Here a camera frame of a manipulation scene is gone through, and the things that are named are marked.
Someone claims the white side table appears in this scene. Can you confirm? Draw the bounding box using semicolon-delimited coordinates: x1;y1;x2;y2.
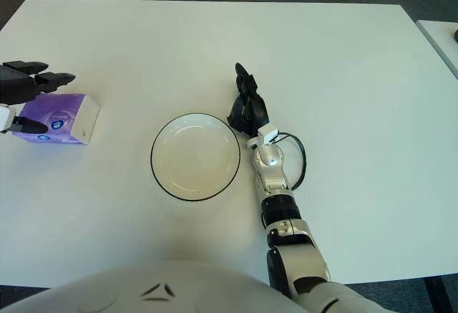
416;19;458;80

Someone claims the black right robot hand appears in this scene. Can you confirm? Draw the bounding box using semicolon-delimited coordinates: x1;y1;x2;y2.
225;62;270;138

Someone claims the purple tissue paper pack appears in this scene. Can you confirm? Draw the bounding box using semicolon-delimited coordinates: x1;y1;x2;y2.
17;92;102;146

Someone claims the black table leg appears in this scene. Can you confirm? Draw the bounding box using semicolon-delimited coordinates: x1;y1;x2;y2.
424;275;454;313

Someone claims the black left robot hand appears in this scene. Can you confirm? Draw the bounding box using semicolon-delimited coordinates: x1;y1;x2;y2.
0;61;77;135

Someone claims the silver robot torso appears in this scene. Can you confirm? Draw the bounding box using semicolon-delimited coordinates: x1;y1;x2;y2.
0;259;298;313

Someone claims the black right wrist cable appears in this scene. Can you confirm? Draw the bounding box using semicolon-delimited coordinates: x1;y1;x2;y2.
260;132;308;228

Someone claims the white plate with black rim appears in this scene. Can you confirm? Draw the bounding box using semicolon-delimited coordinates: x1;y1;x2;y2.
150;112;241;203

